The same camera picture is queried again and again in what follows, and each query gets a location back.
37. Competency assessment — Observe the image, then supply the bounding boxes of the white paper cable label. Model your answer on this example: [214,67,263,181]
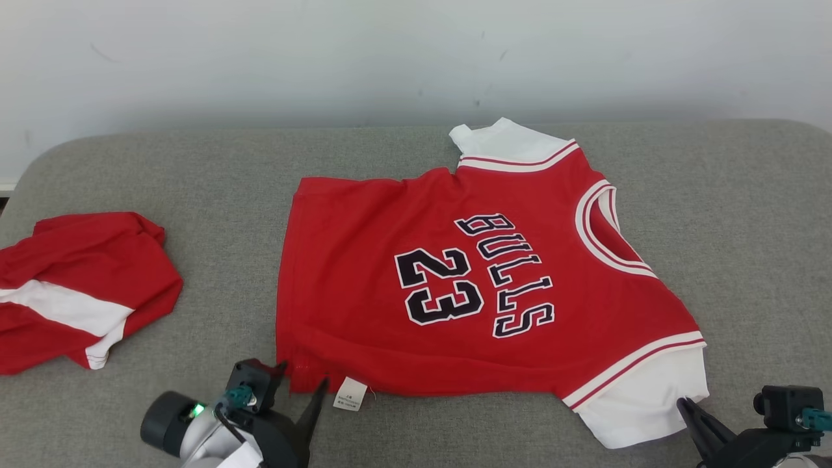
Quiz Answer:
[218,442,264,468]

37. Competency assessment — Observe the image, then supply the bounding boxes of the grey fabric mat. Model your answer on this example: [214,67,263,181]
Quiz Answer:
[0,119,832,468]

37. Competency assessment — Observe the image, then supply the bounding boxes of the red shorts with white stripe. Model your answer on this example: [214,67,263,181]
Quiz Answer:
[0,211,184,376]

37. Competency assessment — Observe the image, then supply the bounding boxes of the teal left camera connector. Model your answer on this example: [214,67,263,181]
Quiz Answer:
[220,385,255,410]

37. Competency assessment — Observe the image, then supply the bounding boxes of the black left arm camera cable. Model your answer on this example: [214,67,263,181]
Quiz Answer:
[214,403,249,449]

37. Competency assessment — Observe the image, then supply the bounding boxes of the red Bulls 23 jersey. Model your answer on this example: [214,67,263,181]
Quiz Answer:
[275,117,710,449]

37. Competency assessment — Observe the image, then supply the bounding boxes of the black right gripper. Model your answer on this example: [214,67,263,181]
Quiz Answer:
[676,396,818,468]

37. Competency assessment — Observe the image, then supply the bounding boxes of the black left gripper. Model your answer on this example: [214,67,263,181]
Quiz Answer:
[250,361,329,468]

